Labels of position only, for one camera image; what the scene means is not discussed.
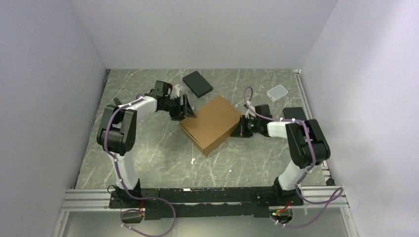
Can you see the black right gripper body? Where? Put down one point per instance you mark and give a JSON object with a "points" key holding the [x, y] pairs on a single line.
{"points": [[253, 126]]}

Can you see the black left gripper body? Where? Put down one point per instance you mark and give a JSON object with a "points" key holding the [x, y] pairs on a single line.
{"points": [[174, 107]]}

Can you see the brown cardboard box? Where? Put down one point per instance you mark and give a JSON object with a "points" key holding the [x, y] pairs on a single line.
{"points": [[212, 125]]}

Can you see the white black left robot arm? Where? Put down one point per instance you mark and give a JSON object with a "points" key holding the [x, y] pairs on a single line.
{"points": [[117, 130]]}

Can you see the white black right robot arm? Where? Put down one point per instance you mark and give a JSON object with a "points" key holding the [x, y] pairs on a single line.
{"points": [[306, 141]]}

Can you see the small black box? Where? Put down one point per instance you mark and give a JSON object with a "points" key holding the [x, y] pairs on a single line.
{"points": [[197, 84]]}

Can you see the white translucent plastic case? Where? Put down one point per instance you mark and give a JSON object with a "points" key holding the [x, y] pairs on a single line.
{"points": [[277, 92]]}

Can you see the black rectangular block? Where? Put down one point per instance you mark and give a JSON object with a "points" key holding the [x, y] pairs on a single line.
{"points": [[294, 112]]}

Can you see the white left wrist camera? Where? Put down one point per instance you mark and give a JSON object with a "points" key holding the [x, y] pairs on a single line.
{"points": [[177, 91]]}

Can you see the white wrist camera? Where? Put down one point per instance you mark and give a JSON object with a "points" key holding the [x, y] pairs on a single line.
{"points": [[249, 111], [177, 91]]}

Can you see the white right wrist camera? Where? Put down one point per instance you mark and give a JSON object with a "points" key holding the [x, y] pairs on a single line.
{"points": [[249, 111]]}

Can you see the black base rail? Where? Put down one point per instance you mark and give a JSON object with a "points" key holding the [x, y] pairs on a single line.
{"points": [[206, 202]]}

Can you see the aluminium frame rail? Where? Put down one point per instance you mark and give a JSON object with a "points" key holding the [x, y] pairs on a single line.
{"points": [[107, 200]]}

